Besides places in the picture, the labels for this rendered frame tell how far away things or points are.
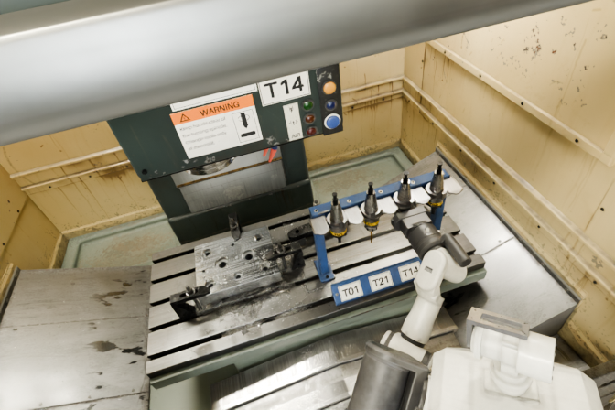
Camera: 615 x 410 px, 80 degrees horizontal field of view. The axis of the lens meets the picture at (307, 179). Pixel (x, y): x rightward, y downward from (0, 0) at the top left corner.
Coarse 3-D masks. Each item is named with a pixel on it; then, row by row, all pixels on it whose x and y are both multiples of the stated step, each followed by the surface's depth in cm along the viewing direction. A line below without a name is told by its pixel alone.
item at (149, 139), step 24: (312, 72) 71; (240, 96) 70; (312, 96) 74; (120, 120) 66; (144, 120) 68; (168, 120) 69; (264, 120) 74; (120, 144) 70; (144, 144) 70; (168, 144) 72; (264, 144) 78; (144, 168) 74; (168, 168) 75; (192, 168) 78
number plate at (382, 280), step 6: (372, 276) 126; (378, 276) 126; (384, 276) 127; (390, 276) 127; (372, 282) 126; (378, 282) 126; (384, 282) 127; (390, 282) 127; (372, 288) 126; (378, 288) 126
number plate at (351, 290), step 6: (354, 282) 125; (342, 288) 125; (348, 288) 125; (354, 288) 125; (360, 288) 126; (342, 294) 125; (348, 294) 125; (354, 294) 125; (360, 294) 126; (342, 300) 125
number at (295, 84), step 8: (304, 72) 70; (280, 80) 70; (288, 80) 70; (296, 80) 71; (304, 80) 71; (280, 88) 71; (288, 88) 71; (296, 88) 72; (304, 88) 72; (280, 96) 72; (288, 96) 72
